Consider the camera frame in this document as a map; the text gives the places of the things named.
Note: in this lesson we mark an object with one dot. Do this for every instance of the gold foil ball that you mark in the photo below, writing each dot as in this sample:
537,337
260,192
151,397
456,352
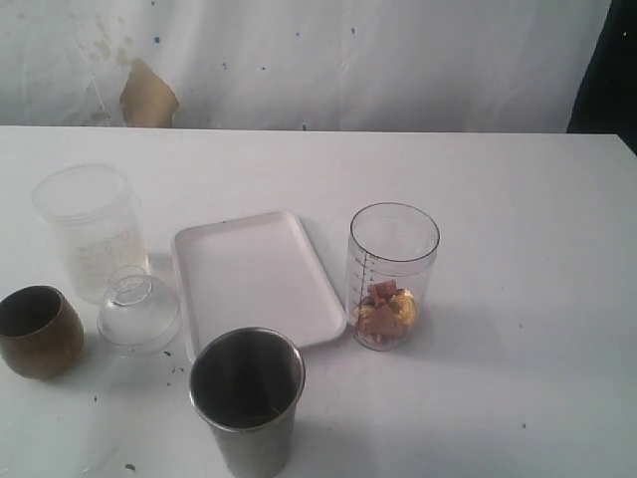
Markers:
402,304

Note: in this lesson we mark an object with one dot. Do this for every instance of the wooden cubes pile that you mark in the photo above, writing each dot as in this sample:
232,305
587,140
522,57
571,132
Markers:
380,328

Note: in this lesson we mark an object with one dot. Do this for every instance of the clear measuring cup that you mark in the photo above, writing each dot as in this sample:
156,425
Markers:
390,241

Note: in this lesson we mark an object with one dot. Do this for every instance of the white rectangular tray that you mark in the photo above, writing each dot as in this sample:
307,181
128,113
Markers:
256,271

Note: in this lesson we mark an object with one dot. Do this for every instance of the clear dome shaker lid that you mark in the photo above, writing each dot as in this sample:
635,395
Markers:
139,313

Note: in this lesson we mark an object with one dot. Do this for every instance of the clear plastic jar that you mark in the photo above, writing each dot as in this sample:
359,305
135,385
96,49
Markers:
92,212

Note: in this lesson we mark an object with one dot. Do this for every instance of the dark curtain at right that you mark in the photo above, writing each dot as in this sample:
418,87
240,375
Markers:
606,99

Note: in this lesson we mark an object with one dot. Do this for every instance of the stainless steel cup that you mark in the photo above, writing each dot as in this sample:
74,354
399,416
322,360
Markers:
246,385

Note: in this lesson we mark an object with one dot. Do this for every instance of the brown wooden cup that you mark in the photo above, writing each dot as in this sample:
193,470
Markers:
42,335

